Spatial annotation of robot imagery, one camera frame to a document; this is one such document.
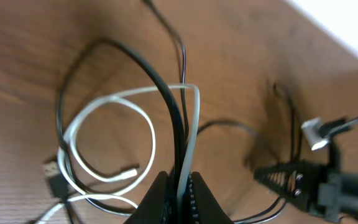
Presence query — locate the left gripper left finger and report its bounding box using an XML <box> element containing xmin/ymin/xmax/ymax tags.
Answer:
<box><xmin>124</xmin><ymin>171</ymin><xmax>168</xmax><ymax>224</ymax></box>

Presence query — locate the white usb cable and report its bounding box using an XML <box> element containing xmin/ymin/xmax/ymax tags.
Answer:
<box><xmin>34</xmin><ymin>83</ymin><xmax>201</xmax><ymax>224</ymax></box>

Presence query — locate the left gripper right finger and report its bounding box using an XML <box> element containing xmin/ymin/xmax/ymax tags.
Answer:
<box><xmin>188</xmin><ymin>172</ymin><xmax>233</xmax><ymax>224</ymax></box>

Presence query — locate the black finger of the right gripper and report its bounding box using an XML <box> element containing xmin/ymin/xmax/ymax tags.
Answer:
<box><xmin>254</xmin><ymin>160</ymin><xmax>325</xmax><ymax>208</ymax></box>

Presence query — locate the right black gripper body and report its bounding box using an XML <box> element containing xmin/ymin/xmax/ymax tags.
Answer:
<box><xmin>318</xmin><ymin>174</ymin><xmax>358</xmax><ymax>223</ymax></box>

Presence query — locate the black usb cable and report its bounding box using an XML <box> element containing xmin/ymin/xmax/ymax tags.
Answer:
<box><xmin>196</xmin><ymin>80</ymin><xmax>304</xmax><ymax>224</ymax></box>
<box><xmin>42</xmin><ymin>0</ymin><xmax>189</xmax><ymax>224</ymax></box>

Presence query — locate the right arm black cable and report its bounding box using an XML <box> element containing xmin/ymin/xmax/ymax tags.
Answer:
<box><xmin>321</xmin><ymin>107</ymin><xmax>358</xmax><ymax>139</ymax></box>

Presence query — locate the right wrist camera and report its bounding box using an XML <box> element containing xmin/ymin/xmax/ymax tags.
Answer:
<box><xmin>301</xmin><ymin>118</ymin><xmax>329</xmax><ymax>151</ymax></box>

